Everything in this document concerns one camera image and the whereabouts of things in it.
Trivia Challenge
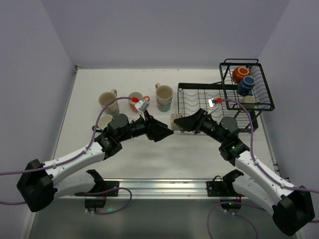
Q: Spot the small beige patterned cup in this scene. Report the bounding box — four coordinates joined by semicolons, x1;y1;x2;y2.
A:
169;113;186;131

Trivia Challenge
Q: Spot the orange ceramic mug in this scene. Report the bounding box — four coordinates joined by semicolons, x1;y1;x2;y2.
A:
128;92;150;113

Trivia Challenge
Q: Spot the tall floral cream mug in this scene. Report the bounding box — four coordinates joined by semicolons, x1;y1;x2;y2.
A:
155;83;173;112

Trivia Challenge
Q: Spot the beige ceramic mug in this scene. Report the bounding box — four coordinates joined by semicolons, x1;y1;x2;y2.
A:
98;89;120;116

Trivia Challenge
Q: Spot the teal ceramic cup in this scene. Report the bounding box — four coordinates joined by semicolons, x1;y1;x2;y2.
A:
92;115;114;132

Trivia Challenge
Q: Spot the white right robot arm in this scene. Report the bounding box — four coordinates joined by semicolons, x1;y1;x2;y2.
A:
171;109;315;236

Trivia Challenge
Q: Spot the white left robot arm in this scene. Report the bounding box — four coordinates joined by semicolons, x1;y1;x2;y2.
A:
17;113;173;212

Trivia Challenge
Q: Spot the cream round mug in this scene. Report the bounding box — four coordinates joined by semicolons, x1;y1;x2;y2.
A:
240;95;260;111

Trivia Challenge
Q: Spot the blue round mug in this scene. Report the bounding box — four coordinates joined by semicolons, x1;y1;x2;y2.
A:
237;76;255;97

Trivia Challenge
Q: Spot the orange round mug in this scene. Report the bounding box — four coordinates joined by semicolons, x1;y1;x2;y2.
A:
232;66;251;84

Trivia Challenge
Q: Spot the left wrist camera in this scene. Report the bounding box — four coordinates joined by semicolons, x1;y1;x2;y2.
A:
135;99;150;118

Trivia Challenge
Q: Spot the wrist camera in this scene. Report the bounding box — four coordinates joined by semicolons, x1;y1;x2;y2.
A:
135;99;150;118
207;98;222;115

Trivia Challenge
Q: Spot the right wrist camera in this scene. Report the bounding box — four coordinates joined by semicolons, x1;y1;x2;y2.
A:
207;98;222;115

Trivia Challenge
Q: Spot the black wire dish rack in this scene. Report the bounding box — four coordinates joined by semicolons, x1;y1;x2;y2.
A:
177;58;275;133

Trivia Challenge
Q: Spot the aluminium mounting rail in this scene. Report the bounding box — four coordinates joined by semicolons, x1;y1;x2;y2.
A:
54;174;244;199

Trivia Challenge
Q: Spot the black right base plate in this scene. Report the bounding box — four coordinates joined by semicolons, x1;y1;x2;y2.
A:
205;175;238;197

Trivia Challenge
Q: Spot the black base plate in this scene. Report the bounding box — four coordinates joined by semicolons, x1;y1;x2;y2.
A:
80;180;120;197
205;175;238;197

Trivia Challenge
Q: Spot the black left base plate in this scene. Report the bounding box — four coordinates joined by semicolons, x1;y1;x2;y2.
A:
80;180;120;197

